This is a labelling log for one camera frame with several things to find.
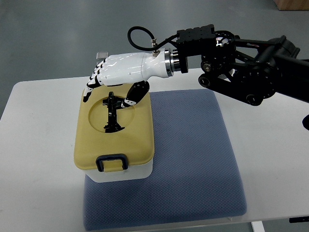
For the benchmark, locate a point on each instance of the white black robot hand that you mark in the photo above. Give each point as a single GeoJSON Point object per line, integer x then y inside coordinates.
{"type": "Point", "coordinates": [135, 69]}

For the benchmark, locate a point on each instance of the yellow box lid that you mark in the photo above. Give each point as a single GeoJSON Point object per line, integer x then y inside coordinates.
{"type": "Point", "coordinates": [111, 139]}

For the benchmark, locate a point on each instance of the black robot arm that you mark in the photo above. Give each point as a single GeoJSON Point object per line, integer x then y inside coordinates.
{"type": "Point", "coordinates": [245, 70]}

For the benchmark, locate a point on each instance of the white storage box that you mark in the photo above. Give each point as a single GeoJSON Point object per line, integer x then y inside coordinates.
{"type": "Point", "coordinates": [133, 172]}

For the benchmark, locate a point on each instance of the cardboard box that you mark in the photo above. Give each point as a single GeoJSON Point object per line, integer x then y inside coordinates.
{"type": "Point", "coordinates": [292, 5]}

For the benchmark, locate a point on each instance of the blue grey cushion mat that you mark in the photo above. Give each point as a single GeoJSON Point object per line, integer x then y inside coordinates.
{"type": "Point", "coordinates": [195, 174]}

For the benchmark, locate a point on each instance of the white table leg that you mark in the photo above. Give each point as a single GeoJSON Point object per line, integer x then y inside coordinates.
{"type": "Point", "coordinates": [257, 226]}

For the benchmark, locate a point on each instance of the black table bracket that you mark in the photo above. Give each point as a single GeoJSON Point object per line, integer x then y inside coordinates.
{"type": "Point", "coordinates": [298, 219]}

